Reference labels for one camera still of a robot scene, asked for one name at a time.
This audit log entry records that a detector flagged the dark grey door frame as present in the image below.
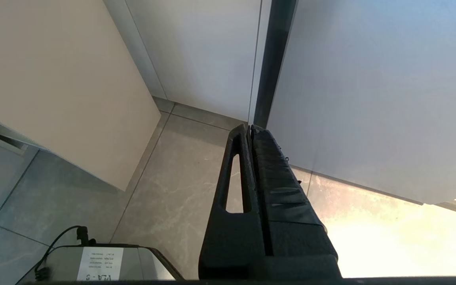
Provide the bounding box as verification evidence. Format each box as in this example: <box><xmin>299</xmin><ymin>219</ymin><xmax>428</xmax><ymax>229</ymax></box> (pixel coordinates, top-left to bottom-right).
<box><xmin>254</xmin><ymin>0</ymin><xmax>298</xmax><ymax>128</ymax></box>

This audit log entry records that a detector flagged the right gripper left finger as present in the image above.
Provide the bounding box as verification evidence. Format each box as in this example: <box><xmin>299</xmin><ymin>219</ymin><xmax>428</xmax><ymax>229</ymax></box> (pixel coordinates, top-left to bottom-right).
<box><xmin>198</xmin><ymin>124</ymin><xmax>272</xmax><ymax>279</ymax></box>

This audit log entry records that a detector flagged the wide beige cabinet door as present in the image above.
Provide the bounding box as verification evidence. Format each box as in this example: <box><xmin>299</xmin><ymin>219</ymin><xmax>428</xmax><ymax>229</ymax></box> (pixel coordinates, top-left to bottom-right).
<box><xmin>125</xmin><ymin>0</ymin><xmax>262</xmax><ymax>121</ymax></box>

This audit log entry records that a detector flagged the white appliance front panel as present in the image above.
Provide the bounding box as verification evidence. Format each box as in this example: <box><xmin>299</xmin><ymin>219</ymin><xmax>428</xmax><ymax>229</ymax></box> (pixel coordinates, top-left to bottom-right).
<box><xmin>266</xmin><ymin>0</ymin><xmax>456</xmax><ymax>214</ymax></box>

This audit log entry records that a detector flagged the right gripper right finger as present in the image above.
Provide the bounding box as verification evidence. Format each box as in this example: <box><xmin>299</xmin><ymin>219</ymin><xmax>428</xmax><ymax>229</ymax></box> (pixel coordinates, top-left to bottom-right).
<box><xmin>251</xmin><ymin>125</ymin><xmax>341</xmax><ymax>278</ymax></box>

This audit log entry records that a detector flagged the grey labelled robot box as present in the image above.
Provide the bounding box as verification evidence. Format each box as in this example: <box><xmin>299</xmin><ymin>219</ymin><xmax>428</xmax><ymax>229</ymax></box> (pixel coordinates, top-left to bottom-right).
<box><xmin>16</xmin><ymin>243</ymin><xmax>185</xmax><ymax>282</ymax></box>

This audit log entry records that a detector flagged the beige pull-out cabinet front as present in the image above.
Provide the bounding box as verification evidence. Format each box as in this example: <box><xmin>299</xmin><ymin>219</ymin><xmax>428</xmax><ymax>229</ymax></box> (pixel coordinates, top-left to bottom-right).
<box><xmin>0</xmin><ymin>0</ymin><xmax>162</xmax><ymax>191</ymax></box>

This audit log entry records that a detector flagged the thin black box cable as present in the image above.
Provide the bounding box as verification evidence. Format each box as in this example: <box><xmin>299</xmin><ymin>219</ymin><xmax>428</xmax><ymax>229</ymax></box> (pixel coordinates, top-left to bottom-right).
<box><xmin>34</xmin><ymin>225</ymin><xmax>96</xmax><ymax>277</ymax></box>

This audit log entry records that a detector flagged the narrow beige cabinet door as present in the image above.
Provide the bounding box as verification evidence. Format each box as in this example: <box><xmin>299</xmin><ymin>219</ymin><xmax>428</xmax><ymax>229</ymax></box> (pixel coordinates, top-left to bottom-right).
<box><xmin>103</xmin><ymin>0</ymin><xmax>168</xmax><ymax>100</ymax></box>

